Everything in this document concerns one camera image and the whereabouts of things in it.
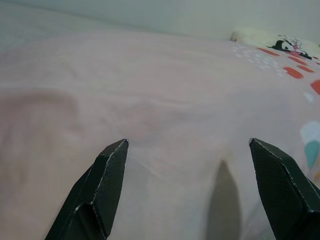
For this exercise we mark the cream cartoon print blanket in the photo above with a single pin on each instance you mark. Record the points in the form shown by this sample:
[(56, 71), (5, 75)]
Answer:
[(250, 35)]

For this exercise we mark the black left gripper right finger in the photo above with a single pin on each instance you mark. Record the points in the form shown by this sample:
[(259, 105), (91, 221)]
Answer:
[(285, 195)]

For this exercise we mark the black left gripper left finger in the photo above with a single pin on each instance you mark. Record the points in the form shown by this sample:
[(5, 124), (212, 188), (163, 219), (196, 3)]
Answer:
[(100, 195)]

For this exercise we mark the pink patterned pillow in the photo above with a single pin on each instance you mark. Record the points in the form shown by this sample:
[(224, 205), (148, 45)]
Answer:
[(160, 100)]

